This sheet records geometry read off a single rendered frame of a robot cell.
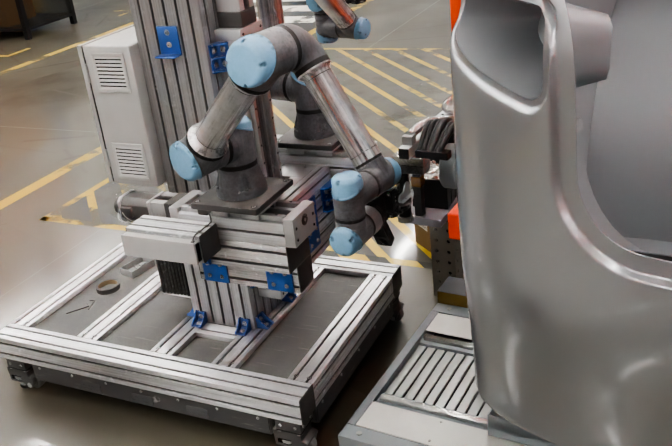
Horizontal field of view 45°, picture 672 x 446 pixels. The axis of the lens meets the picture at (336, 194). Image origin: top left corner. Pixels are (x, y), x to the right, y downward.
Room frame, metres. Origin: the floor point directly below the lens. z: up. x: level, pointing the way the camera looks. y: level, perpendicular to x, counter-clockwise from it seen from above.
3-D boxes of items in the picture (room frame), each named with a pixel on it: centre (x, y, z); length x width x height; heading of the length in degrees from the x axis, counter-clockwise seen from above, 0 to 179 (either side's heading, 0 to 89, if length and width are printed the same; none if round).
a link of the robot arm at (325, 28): (2.93, -0.05, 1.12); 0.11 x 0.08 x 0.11; 48
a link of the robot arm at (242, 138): (2.21, 0.28, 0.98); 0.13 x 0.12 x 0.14; 139
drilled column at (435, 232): (2.86, -0.41, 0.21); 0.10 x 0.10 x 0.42; 58
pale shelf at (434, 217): (2.84, -0.40, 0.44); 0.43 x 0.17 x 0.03; 148
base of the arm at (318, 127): (2.65, 0.04, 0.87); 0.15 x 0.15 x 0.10
